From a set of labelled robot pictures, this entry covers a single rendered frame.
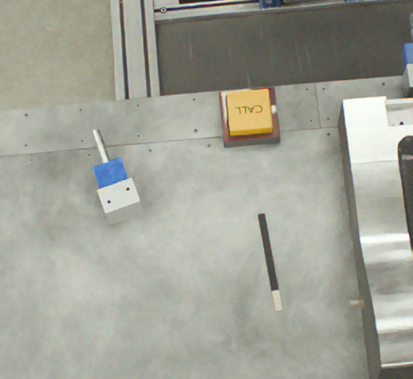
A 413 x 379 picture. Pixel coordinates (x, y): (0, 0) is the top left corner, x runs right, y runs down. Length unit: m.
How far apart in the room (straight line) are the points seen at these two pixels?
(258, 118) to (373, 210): 0.22
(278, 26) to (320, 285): 0.92
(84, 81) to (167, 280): 1.08
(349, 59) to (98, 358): 1.03
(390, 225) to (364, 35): 0.92
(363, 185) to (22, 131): 0.50
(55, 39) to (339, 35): 0.68
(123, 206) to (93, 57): 1.09
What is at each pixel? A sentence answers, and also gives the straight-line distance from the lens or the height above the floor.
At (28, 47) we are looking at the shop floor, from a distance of 2.56.
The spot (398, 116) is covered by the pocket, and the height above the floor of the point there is 0.86.
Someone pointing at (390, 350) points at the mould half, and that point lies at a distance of 1.33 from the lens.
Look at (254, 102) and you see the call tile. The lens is 1.53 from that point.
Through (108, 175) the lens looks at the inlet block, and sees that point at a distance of 1.50.
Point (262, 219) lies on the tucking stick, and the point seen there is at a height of 0.80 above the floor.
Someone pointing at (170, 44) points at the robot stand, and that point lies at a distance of 2.28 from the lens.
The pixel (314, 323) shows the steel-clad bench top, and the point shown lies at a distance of 1.47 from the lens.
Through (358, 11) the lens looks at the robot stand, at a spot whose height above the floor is 0.21.
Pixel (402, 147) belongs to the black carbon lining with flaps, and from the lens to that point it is 1.46.
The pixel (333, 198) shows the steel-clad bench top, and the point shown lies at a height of 0.80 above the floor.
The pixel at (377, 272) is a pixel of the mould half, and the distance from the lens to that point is 1.39.
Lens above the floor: 2.23
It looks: 69 degrees down
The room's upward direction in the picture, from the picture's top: 6 degrees counter-clockwise
